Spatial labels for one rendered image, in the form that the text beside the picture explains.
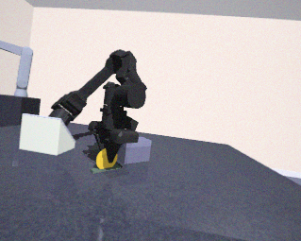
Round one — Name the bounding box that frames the gold coin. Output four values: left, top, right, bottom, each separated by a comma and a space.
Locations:
96, 148, 117, 169

